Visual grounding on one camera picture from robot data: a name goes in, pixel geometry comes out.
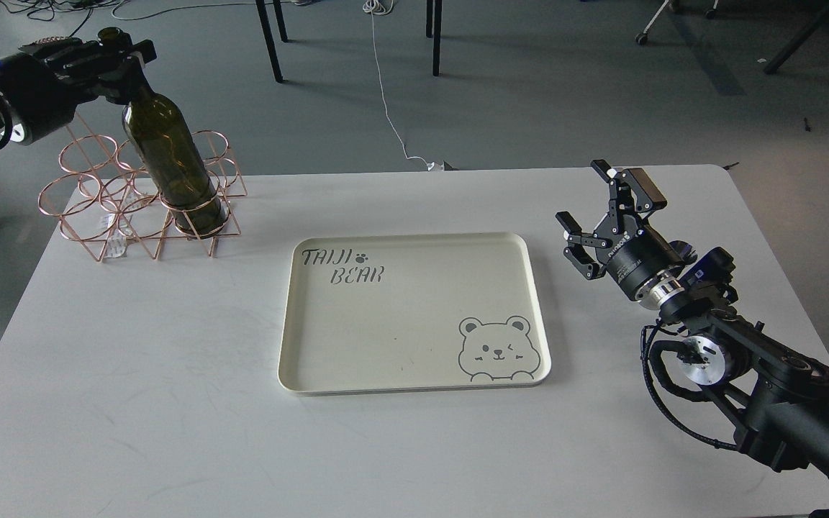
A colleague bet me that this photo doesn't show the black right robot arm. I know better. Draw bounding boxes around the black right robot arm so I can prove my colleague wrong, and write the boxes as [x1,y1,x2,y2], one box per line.
[556,160,829,479]

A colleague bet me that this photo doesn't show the dark green wine bottle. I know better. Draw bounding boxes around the dark green wine bottle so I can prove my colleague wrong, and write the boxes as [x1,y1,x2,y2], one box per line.
[98,27,227,239]

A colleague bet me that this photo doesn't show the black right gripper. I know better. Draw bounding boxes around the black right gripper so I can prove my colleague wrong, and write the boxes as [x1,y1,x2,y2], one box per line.
[556,160,684,301]

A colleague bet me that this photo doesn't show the black table leg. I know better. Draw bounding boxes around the black table leg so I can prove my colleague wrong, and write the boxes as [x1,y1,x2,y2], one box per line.
[425,0,443,78]
[254,1,289,84]

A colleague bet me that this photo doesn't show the cream bear serving tray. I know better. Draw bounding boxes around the cream bear serving tray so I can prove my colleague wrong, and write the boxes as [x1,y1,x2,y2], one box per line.
[278,232,551,396]

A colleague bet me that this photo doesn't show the copper wire wine rack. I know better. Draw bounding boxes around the copper wire wine rack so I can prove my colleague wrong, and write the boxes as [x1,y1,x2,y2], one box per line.
[37,108,248,262]

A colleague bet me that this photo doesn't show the black floor cables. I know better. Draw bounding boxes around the black floor cables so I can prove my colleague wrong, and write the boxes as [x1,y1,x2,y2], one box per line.
[0,0,257,29]

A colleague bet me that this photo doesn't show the white floor cable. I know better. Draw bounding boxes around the white floor cable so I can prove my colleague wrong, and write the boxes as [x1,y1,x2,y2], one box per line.
[363,0,443,172]

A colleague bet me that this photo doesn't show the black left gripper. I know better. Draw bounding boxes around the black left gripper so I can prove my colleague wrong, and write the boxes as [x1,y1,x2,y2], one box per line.
[0,38,157,145]

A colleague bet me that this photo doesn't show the chair base with caster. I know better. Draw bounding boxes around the chair base with caster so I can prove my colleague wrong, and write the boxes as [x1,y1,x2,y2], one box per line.
[634,1,720,46]

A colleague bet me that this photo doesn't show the steel double jigger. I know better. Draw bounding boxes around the steel double jigger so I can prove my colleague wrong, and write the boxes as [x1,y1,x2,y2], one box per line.
[670,240,699,265]

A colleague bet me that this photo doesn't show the black table leg right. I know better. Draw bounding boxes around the black table leg right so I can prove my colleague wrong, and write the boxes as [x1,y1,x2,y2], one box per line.
[425,0,443,78]

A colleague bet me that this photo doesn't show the black table leg left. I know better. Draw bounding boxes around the black table leg left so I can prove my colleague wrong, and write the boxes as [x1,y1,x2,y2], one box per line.
[254,1,289,84]

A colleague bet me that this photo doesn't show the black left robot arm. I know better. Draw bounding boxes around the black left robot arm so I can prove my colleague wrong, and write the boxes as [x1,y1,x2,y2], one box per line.
[0,27,157,150]

